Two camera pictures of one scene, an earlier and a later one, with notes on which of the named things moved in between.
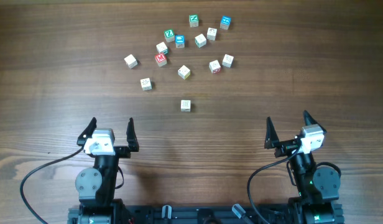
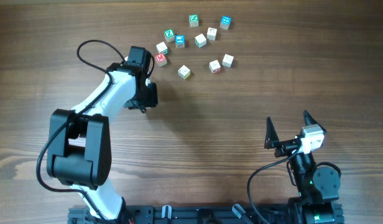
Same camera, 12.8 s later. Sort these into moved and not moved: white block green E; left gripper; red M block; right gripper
Moved: left gripper
Not moved: red M block; right gripper; white block green E
